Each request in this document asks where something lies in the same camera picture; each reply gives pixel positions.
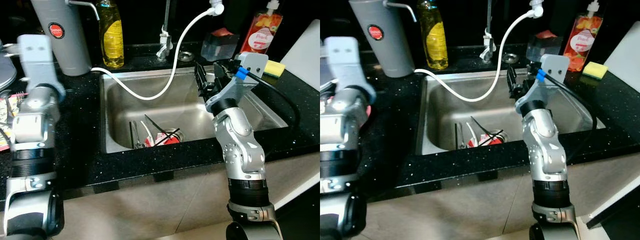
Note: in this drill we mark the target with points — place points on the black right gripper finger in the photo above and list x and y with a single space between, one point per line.
512 80
533 67
201 80
224 67

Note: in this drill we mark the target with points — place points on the pink plate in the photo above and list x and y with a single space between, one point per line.
368 111

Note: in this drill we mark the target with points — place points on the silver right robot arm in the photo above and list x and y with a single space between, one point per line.
240 145
547 150

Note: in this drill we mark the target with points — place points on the clear plastic box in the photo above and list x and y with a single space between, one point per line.
542 47
220 47

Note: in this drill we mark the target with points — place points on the round chrome counter fitting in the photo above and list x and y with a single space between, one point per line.
511 58
186 56

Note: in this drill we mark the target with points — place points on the chrome faucet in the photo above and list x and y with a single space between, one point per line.
489 45
165 42

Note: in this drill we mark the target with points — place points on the stainless steel sink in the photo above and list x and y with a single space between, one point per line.
480 117
175 115

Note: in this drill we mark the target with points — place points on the peach soap pump bottle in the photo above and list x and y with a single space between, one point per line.
260 35
582 40

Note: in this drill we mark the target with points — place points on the yellow sponge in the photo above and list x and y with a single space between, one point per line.
275 68
595 70

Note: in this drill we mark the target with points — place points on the metal fork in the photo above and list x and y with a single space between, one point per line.
134 137
459 137

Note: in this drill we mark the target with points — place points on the white panel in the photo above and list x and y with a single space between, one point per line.
625 65
305 55

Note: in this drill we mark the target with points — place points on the yellow dish soap bottle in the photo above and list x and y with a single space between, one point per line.
111 40
434 42

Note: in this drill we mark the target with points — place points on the grey canister with red label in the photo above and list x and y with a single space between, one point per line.
65 50
387 50

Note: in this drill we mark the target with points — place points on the beige cabinet front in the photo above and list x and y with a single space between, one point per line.
450 210
150 200

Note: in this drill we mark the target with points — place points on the white door edge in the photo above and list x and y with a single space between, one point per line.
300 190
615 205

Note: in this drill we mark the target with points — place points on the colourful printed packet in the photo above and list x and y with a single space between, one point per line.
7 115

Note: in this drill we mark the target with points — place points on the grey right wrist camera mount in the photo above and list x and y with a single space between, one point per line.
555 67
252 65

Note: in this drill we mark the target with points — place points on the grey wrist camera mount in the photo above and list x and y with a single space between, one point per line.
37 60
345 62
555 67
252 65

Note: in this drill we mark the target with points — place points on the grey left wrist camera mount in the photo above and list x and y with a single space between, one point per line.
37 60
345 62

